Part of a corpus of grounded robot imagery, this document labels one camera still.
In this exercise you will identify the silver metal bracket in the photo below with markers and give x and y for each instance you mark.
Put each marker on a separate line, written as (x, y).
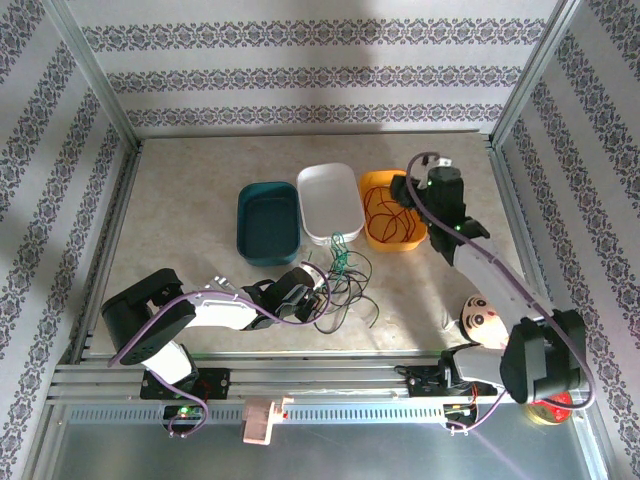
(218, 282)

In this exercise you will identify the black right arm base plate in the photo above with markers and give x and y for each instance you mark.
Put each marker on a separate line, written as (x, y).
(425, 382)

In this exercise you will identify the green-lit control board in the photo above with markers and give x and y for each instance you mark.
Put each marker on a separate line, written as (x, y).
(184, 412)

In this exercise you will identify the aluminium corner post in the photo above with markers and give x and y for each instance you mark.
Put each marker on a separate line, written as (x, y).
(535, 70)
(95, 75)

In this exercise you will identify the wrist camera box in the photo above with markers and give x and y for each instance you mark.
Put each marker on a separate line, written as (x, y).
(439, 161)
(312, 274)

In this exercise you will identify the red emergency stop button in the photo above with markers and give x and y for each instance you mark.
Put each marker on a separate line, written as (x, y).
(557, 407)

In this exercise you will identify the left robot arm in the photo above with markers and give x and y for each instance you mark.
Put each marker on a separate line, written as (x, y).
(215, 312)

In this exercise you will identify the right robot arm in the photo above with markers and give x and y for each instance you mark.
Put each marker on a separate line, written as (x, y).
(487, 272)

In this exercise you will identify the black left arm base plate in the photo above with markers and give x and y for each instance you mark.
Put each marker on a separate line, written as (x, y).
(220, 382)

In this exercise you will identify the white plastic bin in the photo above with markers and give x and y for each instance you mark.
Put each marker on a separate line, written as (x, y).
(330, 200)

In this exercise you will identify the teal plastic bin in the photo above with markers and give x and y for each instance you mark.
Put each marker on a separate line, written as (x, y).
(270, 225)

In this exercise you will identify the pink printed clamp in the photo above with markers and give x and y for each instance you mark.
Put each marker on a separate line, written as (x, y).
(260, 417)

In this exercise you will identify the round cartoon face holder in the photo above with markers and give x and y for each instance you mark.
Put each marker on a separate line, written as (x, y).
(482, 320)

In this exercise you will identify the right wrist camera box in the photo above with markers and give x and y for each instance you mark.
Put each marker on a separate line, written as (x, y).
(439, 161)

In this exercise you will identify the orange plastic bin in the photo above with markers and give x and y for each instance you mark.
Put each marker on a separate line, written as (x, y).
(372, 240)

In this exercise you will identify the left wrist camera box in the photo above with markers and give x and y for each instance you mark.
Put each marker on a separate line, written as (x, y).
(312, 274)

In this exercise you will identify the aluminium frame rail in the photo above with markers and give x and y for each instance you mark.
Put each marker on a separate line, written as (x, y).
(320, 372)

